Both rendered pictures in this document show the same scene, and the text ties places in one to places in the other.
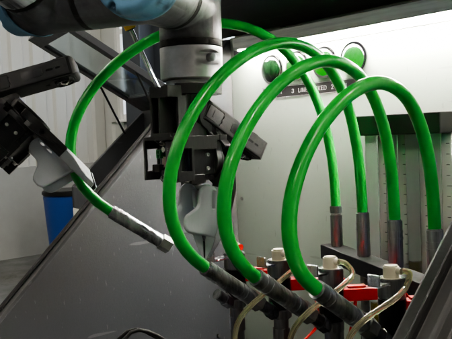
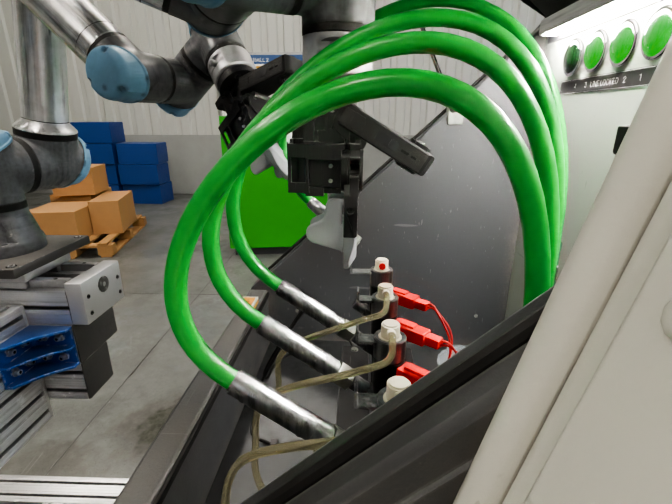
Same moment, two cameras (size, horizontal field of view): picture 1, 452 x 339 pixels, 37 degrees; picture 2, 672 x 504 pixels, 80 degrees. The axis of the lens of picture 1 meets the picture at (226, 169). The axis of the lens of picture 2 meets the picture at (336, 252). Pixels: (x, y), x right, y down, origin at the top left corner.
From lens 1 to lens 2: 0.57 m
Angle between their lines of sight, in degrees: 46
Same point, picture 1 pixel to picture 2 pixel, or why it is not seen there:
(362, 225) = not seen: hidden behind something
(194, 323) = (451, 300)
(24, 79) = (256, 78)
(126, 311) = not seen: hidden behind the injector
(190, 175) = (303, 187)
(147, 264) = (409, 243)
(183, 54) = (308, 45)
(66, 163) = (266, 156)
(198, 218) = (322, 231)
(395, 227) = not seen: hidden behind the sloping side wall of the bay
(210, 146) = (331, 157)
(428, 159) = (528, 235)
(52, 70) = (272, 69)
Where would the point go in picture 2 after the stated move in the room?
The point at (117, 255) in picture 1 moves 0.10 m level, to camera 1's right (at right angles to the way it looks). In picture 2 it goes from (381, 232) to (424, 242)
